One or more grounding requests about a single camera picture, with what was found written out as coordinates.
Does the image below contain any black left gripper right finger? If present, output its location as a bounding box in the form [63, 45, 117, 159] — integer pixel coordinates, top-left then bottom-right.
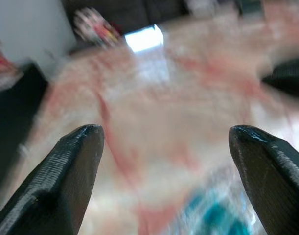
[228, 124, 299, 235]

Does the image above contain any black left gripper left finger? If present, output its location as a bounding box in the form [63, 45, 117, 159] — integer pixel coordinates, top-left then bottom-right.
[0, 124, 105, 235]

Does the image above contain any black cabinet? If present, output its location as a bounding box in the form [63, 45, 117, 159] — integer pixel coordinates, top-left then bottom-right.
[0, 62, 49, 196]

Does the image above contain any black round object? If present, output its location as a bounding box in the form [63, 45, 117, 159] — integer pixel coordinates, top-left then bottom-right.
[260, 57, 299, 96]

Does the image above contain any patterned pink rug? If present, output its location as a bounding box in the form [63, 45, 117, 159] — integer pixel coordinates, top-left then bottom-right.
[7, 14, 299, 235]

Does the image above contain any red patterned cloth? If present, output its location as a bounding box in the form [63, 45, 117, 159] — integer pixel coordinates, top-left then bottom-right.
[0, 36, 24, 93]

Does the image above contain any dark grey sofa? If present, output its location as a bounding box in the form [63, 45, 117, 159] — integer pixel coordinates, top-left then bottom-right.
[62, 0, 262, 53]

